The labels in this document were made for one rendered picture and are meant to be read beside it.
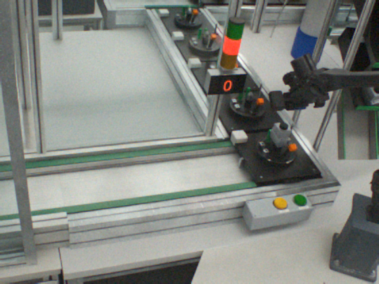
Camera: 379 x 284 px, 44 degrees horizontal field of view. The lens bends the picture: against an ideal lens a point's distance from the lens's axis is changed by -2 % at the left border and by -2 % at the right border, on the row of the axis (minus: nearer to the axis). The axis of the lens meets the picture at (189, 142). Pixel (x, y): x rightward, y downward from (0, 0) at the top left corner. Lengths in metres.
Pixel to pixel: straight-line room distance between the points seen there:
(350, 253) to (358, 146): 0.44
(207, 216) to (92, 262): 0.37
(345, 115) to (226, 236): 0.60
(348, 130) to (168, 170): 0.64
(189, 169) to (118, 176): 0.24
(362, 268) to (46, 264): 0.92
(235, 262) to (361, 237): 0.37
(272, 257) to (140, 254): 0.40
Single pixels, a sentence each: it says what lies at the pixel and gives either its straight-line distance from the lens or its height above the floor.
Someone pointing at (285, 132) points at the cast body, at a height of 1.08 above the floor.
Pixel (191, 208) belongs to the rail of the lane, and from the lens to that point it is 1.43.
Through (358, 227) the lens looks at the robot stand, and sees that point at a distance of 1.41.
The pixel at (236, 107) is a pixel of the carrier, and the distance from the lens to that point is 1.79.
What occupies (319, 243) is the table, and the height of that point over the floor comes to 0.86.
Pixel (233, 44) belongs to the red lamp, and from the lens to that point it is 1.46.
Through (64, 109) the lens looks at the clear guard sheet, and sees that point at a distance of 1.50.
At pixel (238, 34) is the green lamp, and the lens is 1.45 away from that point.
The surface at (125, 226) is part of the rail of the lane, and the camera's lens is 1.41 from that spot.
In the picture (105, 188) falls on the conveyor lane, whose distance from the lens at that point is 1.52.
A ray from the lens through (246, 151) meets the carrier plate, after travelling 1.65.
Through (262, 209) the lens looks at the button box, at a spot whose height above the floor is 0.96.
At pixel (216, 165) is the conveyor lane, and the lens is 1.65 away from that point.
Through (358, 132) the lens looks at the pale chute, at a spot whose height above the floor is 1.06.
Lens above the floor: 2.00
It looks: 39 degrees down
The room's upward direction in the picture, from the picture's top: 10 degrees clockwise
